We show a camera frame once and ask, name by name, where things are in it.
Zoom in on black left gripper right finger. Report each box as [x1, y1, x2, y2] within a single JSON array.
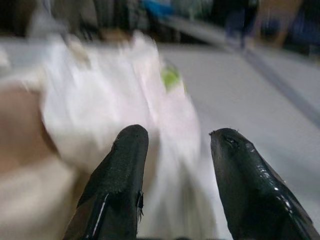
[[209, 127, 320, 240]]

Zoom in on white garment green black patches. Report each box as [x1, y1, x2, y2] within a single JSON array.
[[41, 29, 218, 240]]

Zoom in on cream garment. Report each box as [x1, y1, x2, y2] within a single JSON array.
[[0, 82, 78, 240]]

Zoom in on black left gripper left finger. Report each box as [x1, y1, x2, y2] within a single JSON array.
[[63, 124, 150, 240]]

